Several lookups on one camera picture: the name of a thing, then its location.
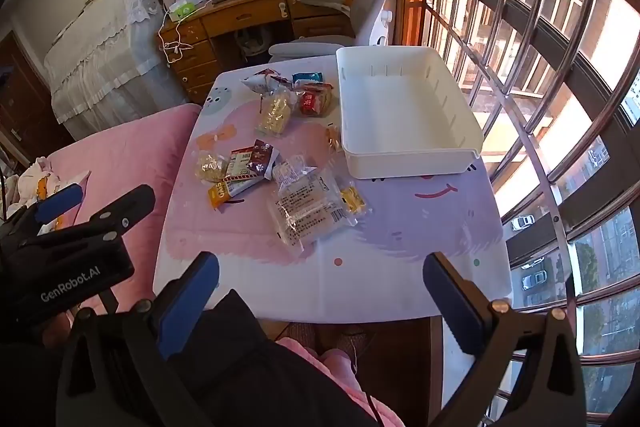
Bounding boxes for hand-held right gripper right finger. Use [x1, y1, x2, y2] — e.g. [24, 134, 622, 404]
[422, 251, 587, 427]

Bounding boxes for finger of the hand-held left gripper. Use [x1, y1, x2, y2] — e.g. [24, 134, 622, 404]
[35, 184, 157, 258]
[0, 183, 85, 248]

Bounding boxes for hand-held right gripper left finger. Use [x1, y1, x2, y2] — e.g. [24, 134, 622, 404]
[55, 251, 221, 427]

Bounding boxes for white packet with red ends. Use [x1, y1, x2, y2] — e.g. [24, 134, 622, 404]
[207, 147, 266, 209]

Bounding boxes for large clear bread packet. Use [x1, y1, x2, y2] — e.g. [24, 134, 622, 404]
[266, 172, 361, 258]

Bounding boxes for white plastic storage bin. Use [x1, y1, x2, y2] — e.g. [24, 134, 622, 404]
[336, 46, 485, 180]

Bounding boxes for clear packet with red filling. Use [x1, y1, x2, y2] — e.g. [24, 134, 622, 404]
[298, 83, 335, 118]

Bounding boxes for plush toy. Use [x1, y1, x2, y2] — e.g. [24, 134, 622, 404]
[5, 157, 91, 228]

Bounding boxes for person's dark garment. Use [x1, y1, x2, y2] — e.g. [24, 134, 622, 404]
[165, 289, 381, 427]

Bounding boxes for round yellow biscuit packet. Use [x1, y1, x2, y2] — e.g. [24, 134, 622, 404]
[194, 150, 231, 184]

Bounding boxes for brown wooden door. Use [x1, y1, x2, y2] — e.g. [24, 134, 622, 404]
[0, 32, 76, 158]

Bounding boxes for person's pink pants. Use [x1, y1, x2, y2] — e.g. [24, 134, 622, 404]
[275, 337, 406, 427]

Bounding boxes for small yellow snack packet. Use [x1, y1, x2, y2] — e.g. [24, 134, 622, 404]
[339, 186, 368, 220]

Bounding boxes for dark maroon snack packet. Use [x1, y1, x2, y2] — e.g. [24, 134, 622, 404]
[250, 139, 280, 181]

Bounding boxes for white lace dust cover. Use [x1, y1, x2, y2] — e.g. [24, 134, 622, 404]
[44, 0, 188, 140]

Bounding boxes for small clear snack packet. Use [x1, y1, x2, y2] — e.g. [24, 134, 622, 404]
[271, 153, 321, 188]

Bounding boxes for long yellow biscuit packet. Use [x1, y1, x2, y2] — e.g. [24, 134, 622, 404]
[256, 87, 293, 136]

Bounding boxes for white and red snack packet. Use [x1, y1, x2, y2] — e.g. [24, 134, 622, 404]
[241, 68, 291, 95]

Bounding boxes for green tissue box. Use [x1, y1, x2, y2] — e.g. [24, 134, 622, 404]
[169, 2, 197, 22]

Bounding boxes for grey waste basket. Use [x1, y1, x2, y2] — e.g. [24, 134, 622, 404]
[235, 27, 268, 55]

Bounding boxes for wooden desk with drawers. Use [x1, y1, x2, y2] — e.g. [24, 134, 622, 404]
[160, 0, 357, 105]

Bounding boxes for metal window grille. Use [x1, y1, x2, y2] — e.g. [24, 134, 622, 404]
[400, 0, 640, 427]

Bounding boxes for white charger cable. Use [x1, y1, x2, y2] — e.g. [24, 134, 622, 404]
[158, 7, 196, 68]

